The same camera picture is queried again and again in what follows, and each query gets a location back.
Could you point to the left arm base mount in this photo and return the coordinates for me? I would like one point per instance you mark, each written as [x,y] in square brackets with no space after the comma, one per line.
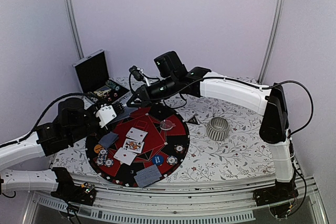
[69,192]

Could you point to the blue small blind button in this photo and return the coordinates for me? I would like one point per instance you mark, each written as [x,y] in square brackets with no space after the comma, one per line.
[158,160]

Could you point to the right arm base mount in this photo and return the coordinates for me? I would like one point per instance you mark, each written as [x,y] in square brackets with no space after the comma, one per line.
[283,198]

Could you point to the black triangular all-in button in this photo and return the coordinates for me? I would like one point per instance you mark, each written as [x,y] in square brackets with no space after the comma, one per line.
[193,120]

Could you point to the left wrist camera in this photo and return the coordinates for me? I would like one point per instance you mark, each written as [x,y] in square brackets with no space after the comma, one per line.
[105,114]

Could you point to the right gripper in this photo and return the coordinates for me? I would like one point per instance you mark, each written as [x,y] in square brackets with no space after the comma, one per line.
[146,96]

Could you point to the blue playing card deck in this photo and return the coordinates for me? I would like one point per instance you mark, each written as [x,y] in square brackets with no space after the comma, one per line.
[123,115]

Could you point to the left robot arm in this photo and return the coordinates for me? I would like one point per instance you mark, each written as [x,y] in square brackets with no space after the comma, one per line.
[72,123]

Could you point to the left aluminium post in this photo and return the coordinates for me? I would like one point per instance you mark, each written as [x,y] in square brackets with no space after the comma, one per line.
[73,27]

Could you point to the orange big blind button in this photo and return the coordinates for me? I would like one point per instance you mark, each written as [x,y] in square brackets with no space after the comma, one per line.
[98,148]

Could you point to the right aluminium post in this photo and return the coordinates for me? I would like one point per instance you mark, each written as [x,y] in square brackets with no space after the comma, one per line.
[271,40]

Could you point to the blue white chip stack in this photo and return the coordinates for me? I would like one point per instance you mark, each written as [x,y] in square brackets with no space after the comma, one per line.
[172,160]

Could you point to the aluminium post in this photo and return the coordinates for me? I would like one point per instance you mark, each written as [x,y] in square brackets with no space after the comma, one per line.
[271,40]
[73,27]

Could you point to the aluminium front rail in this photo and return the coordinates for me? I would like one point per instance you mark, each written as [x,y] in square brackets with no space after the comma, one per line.
[184,202]

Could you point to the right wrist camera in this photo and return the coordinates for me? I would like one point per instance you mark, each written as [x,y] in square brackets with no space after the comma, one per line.
[139,75]

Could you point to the clear acrylic dealer button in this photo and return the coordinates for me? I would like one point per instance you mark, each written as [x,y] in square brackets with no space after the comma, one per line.
[166,125]

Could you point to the chip row in case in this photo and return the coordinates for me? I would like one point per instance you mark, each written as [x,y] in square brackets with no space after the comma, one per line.
[115,87]

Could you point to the spread blue chips pile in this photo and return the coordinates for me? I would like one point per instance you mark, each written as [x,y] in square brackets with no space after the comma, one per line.
[102,157]

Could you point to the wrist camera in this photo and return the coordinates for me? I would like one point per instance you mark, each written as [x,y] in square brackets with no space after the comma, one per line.
[139,75]
[105,114]

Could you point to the floral table cover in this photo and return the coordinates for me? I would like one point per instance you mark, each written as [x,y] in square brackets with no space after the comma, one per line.
[243,154]

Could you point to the boxed card deck in case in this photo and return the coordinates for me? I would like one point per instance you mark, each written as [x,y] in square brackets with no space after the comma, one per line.
[102,91]

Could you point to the round red black poker mat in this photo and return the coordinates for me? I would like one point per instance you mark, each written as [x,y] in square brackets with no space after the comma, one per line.
[156,142]

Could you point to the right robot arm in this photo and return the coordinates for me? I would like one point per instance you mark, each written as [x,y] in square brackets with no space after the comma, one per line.
[268,101]

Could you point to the single blue white chip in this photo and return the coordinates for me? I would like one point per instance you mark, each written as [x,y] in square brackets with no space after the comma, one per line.
[108,162]

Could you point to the aluminium poker chip case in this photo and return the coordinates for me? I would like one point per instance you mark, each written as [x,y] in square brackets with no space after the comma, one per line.
[92,74]

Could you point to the queen of spades card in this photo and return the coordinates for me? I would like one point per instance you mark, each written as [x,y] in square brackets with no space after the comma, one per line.
[133,146]

